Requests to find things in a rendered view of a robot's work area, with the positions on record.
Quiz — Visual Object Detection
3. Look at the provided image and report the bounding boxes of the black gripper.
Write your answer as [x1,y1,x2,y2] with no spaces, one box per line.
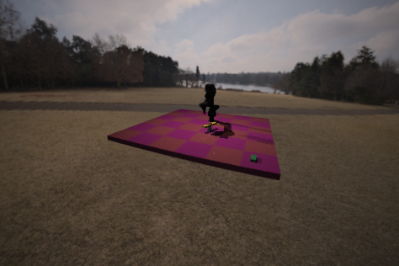
[199,98,220,116]

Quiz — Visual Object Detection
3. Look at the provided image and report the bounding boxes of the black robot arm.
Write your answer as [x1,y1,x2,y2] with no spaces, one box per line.
[201,83,216,122]

